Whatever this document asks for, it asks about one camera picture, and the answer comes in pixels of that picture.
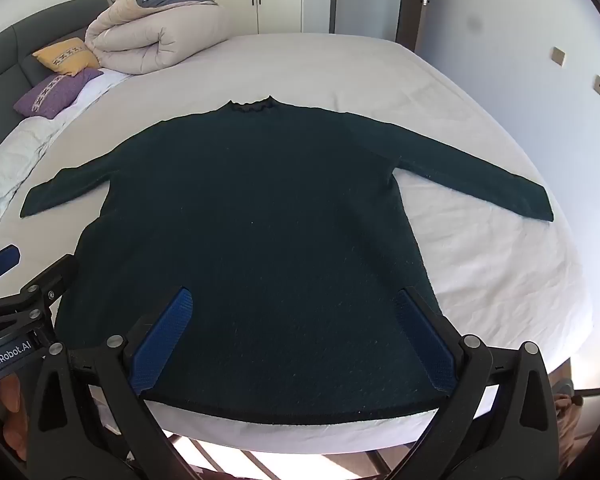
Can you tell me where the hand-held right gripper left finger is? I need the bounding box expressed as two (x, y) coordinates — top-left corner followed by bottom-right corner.
(24, 286), (209, 480)

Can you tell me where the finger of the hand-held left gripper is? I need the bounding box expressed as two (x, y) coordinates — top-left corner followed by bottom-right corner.
(0, 244), (22, 289)
(20, 255), (79, 307)

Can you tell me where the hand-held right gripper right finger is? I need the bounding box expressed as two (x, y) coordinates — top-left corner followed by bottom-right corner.
(387, 286), (562, 480)

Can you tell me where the dark green sweater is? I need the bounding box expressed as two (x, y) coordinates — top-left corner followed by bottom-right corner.
(20, 94), (555, 425)

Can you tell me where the person's left hand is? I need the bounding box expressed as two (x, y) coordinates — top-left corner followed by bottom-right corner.
(0, 375), (29, 462)

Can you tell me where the white pillow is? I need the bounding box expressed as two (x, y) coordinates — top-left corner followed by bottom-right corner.
(69, 68), (137, 111)
(0, 116), (73, 247)

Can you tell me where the purple patterned pillow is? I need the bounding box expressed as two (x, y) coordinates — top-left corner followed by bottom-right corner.
(13, 67), (105, 120)

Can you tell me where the grey padded headboard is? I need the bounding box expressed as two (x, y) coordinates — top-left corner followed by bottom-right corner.
(0, 0), (117, 171)

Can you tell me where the yellow patterned pillow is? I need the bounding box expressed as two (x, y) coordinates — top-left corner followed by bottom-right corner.
(32, 38), (102, 77)

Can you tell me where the beige folded duvet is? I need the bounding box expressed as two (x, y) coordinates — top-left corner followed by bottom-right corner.
(84, 0), (234, 76)

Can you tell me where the bed with white sheet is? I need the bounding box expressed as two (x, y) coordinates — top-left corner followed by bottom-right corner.
(0, 34), (594, 461)

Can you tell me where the dark brown door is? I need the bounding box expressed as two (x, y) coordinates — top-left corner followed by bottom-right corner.
(395, 0), (439, 54)

